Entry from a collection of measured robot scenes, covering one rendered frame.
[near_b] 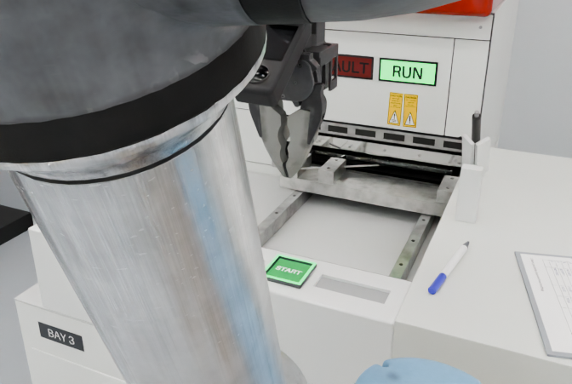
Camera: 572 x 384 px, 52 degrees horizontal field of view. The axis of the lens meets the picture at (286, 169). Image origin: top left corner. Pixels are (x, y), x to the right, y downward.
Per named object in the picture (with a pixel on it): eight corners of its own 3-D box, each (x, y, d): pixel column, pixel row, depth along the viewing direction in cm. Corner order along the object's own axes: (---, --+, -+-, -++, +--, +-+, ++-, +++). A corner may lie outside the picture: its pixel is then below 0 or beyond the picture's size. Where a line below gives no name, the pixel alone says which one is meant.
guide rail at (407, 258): (429, 208, 124) (431, 195, 123) (438, 209, 124) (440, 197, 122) (356, 352, 82) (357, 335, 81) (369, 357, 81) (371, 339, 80)
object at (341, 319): (83, 277, 100) (71, 203, 95) (404, 369, 79) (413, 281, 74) (41, 306, 92) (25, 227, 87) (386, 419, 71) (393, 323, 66)
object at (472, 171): (457, 204, 93) (467, 123, 88) (483, 209, 91) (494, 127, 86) (450, 220, 88) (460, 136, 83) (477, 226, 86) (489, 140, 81)
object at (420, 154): (274, 164, 140) (274, 126, 136) (465, 197, 123) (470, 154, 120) (271, 167, 138) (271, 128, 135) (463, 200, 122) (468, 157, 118)
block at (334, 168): (331, 169, 129) (331, 156, 128) (346, 170, 128) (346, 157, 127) (317, 181, 122) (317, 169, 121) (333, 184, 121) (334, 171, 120)
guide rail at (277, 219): (311, 186, 135) (311, 174, 133) (318, 188, 134) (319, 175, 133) (191, 306, 92) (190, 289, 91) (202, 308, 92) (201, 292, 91)
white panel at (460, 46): (154, 150, 157) (140, -6, 141) (469, 205, 126) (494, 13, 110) (146, 153, 154) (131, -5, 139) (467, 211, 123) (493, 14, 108)
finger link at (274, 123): (303, 163, 74) (304, 92, 71) (283, 180, 69) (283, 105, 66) (281, 159, 75) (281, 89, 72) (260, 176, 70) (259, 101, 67)
